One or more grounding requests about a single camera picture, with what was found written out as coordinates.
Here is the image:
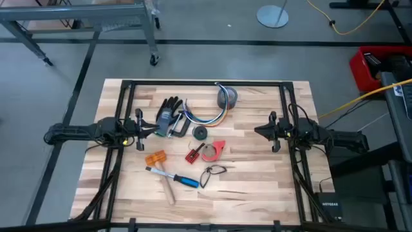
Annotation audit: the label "blue black handled screwdriver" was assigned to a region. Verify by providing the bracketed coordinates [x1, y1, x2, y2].
[144, 166, 200, 189]

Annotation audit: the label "large red plastic crate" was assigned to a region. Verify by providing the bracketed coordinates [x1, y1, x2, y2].
[349, 45, 412, 93]

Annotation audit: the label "grey side table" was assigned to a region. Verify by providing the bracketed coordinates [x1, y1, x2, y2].
[381, 71, 412, 207]

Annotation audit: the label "blue cord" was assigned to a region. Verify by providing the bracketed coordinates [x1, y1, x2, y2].
[182, 82, 229, 123]

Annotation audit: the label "black stand legs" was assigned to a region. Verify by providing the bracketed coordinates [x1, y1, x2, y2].
[329, 0, 412, 46]

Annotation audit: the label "black aluminium rig frame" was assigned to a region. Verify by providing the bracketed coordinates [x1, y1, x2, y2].
[69, 79, 342, 232]

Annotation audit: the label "black Netgear network switch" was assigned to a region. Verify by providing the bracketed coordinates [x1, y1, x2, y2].
[317, 192, 344, 222]

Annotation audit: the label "white cord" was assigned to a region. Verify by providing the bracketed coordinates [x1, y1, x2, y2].
[182, 82, 228, 122]

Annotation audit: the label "orange cord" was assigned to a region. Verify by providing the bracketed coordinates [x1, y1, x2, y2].
[183, 83, 230, 128]

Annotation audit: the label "grey duct tape roll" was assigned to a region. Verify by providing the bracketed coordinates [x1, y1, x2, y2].
[216, 86, 239, 110]

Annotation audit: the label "black C-clamp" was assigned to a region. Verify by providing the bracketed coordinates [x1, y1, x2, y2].
[167, 110, 192, 139]

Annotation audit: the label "red white box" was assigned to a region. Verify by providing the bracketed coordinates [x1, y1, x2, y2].
[201, 139, 227, 163]

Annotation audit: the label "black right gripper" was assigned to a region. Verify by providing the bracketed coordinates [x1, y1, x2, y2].
[254, 111, 292, 153]

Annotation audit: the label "clear safety glasses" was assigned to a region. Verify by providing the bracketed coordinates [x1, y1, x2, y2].
[198, 164, 228, 189]

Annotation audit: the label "yellow extension cord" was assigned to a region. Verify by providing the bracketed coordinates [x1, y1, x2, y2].
[305, 0, 386, 36]
[318, 78, 412, 119]

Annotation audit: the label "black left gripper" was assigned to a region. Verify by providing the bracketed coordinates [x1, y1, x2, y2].
[124, 108, 160, 151]

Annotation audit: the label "red black gridded block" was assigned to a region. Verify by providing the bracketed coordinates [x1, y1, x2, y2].
[185, 142, 206, 165]

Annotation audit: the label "green cord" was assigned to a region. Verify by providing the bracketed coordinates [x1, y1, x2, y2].
[182, 82, 229, 124]

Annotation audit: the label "grey round stand base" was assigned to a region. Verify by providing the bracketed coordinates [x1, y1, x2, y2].
[256, 0, 290, 29]

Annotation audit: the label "black grey work glove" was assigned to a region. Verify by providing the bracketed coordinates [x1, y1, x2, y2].
[155, 95, 184, 138]

